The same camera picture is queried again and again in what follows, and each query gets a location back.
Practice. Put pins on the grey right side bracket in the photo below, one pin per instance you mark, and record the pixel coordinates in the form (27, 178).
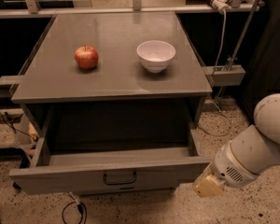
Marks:
(223, 77)

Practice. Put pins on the grey back rail shelf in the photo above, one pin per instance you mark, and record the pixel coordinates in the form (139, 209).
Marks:
(48, 12)

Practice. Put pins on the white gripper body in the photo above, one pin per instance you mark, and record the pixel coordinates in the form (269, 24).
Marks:
(228, 168)

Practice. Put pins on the grey bracket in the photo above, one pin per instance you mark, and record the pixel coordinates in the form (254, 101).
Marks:
(223, 77)
(8, 85)

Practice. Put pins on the metal diagonal rod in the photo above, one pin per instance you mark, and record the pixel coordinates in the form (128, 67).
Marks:
(231, 60)

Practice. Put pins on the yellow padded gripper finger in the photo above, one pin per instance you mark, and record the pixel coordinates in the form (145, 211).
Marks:
(207, 184)

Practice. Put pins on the grey drawer cabinet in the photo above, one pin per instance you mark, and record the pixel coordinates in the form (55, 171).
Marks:
(117, 105)

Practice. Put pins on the white bowl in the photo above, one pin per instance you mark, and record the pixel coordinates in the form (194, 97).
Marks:
(155, 55)

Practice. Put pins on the red apple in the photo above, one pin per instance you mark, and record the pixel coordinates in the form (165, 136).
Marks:
(86, 57)

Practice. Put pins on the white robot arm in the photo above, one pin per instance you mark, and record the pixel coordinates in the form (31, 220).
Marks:
(245, 157)

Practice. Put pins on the grey top drawer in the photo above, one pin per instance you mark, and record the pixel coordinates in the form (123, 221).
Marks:
(112, 171)

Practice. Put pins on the grey left side bracket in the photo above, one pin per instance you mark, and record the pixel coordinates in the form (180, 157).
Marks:
(8, 85)

